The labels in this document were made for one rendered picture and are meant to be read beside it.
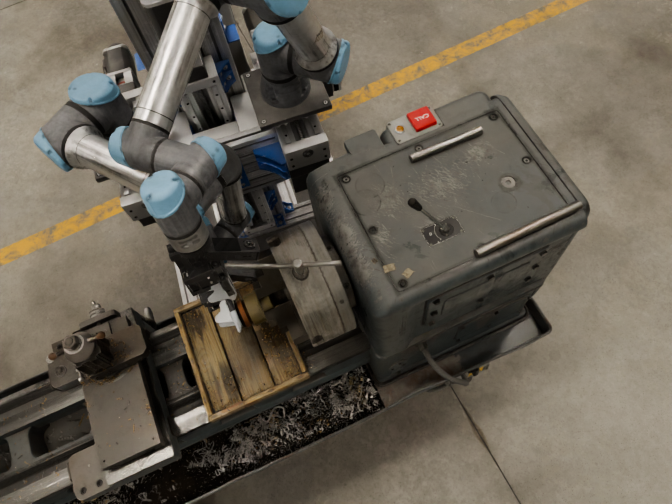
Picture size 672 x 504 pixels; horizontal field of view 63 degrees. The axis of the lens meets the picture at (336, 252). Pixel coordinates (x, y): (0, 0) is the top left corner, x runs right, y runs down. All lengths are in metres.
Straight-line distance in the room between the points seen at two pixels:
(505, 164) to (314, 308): 0.59
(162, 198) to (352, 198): 0.55
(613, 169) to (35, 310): 2.95
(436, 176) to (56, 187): 2.42
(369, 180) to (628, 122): 2.14
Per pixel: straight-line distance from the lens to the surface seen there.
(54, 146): 1.57
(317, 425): 1.89
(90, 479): 1.73
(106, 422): 1.66
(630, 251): 2.92
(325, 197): 1.40
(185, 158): 1.07
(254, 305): 1.44
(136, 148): 1.12
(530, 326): 2.05
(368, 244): 1.32
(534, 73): 3.41
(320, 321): 1.36
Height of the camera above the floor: 2.44
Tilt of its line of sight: 64 degrees down
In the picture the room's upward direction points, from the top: 11 degrees counter-clockwise
